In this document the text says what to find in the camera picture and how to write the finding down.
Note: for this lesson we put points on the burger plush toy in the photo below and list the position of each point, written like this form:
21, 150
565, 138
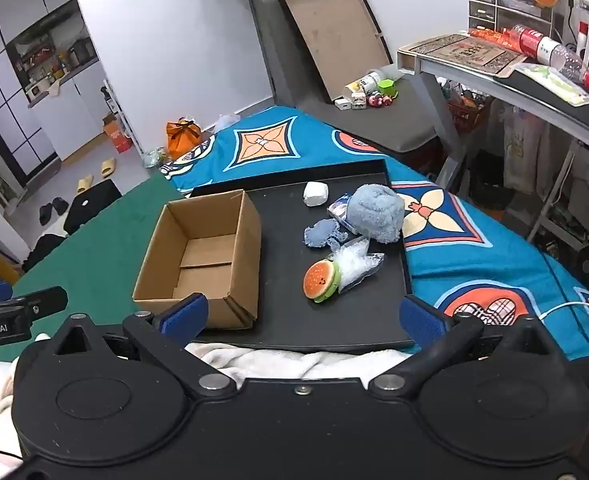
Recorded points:
319, 280

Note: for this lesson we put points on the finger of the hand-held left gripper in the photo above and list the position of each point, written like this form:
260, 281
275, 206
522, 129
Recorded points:
39, 302

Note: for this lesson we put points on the white kitchen cabinet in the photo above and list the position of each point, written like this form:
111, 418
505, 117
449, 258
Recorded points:
79, 110

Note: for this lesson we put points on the orange bag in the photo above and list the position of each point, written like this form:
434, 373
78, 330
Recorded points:
183, 140

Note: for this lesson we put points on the black framed brown board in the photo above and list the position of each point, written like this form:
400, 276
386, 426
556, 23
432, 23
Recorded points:
334, 35

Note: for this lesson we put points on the orange carton box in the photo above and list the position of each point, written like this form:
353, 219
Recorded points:
118, 136

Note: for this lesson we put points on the blue white packet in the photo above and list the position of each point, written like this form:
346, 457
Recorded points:
338, 210

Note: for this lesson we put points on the clear plastic bottle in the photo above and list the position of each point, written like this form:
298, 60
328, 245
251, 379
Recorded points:
549, 50

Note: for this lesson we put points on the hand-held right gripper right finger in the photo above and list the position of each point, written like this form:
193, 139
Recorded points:
422, 322

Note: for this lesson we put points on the white red bottle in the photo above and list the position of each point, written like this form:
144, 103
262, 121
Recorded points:
582, 42

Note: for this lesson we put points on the patterned plastic bag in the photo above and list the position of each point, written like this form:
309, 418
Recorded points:
154, 157

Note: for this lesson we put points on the patterned cardboard sheet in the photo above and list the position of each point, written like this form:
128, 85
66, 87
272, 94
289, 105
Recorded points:
467, 55

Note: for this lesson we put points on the black framed sliding door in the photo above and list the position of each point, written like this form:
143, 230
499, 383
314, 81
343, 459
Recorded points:
4, 110

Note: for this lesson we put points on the green mat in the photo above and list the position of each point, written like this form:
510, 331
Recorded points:
104, 240

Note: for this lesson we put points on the beige tote bag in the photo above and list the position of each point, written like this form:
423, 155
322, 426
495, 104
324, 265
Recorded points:
524, 150

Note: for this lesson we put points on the grey plush toy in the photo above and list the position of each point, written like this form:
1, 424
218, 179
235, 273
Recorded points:
377, 212

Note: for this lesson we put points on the small grey-blue cloth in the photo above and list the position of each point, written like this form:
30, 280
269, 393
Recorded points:
322, 235

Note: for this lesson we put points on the black slipper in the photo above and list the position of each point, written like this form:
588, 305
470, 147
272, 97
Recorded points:
60, 206
47, 214

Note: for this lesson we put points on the grey folding sofa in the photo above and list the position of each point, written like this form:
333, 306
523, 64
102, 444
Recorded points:
404, 120

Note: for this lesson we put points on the grey desk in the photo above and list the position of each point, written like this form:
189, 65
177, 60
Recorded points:
474, 77

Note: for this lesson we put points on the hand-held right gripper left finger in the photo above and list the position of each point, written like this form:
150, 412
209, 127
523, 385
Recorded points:
184, 312

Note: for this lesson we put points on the black bag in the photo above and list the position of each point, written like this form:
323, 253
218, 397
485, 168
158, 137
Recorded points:
92, 207

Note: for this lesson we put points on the red basket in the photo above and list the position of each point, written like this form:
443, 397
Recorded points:
467, 116

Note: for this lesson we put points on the small white boxes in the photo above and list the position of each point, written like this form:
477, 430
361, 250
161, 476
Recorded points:
352, 102

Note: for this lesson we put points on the small red toys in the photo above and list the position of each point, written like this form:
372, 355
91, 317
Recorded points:
379, 100

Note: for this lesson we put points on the white soft block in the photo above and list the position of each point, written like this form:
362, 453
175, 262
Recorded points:
315, 194

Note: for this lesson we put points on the grey drawer organizer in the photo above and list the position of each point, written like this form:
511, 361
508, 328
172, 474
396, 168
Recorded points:
494, 5

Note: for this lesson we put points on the brown cardboard box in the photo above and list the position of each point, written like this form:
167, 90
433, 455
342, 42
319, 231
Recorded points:
202, 220

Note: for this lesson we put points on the green white packet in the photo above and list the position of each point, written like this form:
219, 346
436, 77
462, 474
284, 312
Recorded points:
556, 85

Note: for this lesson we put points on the red packet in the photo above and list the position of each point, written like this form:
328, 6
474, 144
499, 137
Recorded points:
491, 37

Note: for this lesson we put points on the white plastic bag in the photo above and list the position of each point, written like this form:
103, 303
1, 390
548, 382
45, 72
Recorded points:
227, 122

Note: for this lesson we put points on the dark cloth pile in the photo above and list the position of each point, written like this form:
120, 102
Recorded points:
44, 252

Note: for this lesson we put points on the black tray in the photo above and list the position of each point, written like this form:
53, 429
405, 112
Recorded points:
284, 240

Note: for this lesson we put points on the clear plastic bag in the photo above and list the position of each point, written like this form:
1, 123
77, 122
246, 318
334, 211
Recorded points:
354, 265

